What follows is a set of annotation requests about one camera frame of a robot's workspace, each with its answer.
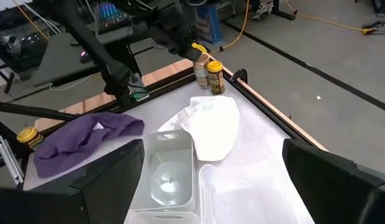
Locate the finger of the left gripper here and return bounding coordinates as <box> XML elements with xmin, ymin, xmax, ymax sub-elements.
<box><xmin>184</xmin><ymin>46</ymin><xmax>203</xmax><ymax>63</ymax></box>

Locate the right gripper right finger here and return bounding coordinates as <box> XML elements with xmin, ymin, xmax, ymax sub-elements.
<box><xmin>282</xmin><ymin>138</ymin><xmax>385</xmax><ymax>224</ymax></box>

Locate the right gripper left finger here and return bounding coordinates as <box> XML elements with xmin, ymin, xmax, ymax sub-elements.
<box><xmin>0</xmin><ymin>138</ymin><xmax>145</xmax><ymax>224</ymax></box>

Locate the clear bottle yellow cap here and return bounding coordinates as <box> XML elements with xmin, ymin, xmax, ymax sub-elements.
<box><xmin>191</xmin><ymin>42</ymin><xmax>211</xmax><ymax>90</ymax></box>

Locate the blue box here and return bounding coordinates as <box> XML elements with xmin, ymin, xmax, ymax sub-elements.
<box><xmin>195</xmin><ymin>2</ymin><xmax>224</xmax><ymax>44</ymax></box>

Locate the yellow lid spice jar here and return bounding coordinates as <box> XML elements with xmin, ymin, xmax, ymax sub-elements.
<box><xmin>207</xmin><ymin>60</ymin><xmax>226</xmax><ymax>95</ymax></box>
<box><xmin>16</xmin><ymin>126</ymin><xmax>44</xmax><ymax>152</ymax></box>

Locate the black clamp hook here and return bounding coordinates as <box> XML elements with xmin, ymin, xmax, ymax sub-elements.
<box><xmin>229</xmin><ymin>68</ymin><xmax>249</xmax><ymax>85</ymax></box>

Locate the purple cloth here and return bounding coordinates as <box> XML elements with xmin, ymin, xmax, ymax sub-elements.
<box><xmin>32</xmin><ymin>111</ymin><xmax>146</xmax><ymax>179</ymax></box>

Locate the backlit keyboard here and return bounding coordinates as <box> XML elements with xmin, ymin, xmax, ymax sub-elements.
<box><xmin>95</xmin><ymin>2</ymin><xmax>131</xmax><ymax>34</ymax></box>

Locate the white cloth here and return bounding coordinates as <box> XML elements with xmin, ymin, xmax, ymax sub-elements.
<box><xmin>157</xmin><ymin>95</ymin><xmax>240</xmax><ymax>162</ymax></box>

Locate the white shoe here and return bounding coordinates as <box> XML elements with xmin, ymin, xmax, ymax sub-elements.
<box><xmin>252</xmin><ymin>1</ymin><xmax>274</xmax><ymax>21</ymax></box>

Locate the grey plastic bin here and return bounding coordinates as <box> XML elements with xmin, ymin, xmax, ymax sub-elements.
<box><xmin>126</xmin><ymin>129</ymin><xmax>201</xmax><ymax>224</ymax></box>

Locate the silver aluminium extrusion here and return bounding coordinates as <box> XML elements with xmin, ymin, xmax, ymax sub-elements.
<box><xmin>0</xmin><ymin>135</ymin><xmax>25</xmax><ymax>187</ymax></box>

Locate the clear plastic bag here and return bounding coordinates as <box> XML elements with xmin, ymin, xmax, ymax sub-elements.
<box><xmin>198</xmin><ymin>164</ymin><xmax>315</xmax><ymax>224</ymax></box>

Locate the black rig strut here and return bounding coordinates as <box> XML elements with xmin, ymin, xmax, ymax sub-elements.
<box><xmin>0</xmin><ymin>98</ymin><xmax>80</xmax><ymax>123</ymax></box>

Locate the grey desk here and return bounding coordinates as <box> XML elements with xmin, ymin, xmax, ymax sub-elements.
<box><xmin>32</xmin><ymin>18</ymin><xmax>156</xmax><ymax>88</ymax></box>

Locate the black aluminium table frame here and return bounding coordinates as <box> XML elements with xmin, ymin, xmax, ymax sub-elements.
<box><xmin>0</xmin><ymin>67</ymin><xmax>329</xmax><ymax>187</ymax></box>

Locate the yellow extension cable with plug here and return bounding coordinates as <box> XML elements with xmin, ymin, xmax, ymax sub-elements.
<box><xmin>284</xmin><ymin>0</ymin><xmax>376</xmax><ymax>35</ymax></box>

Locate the thin yellow cable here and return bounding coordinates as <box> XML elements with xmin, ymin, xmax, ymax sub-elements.
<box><xmin>11</xmin><ymin>0</ymin><xmax>52</xmax><ymax>43</ymax></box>

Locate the black floor cable bundle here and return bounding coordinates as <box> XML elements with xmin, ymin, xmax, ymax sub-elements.
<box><xmin>362</xmin><ymin>20</ymin><xmax>385</xmax><ymax>35</ymax></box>

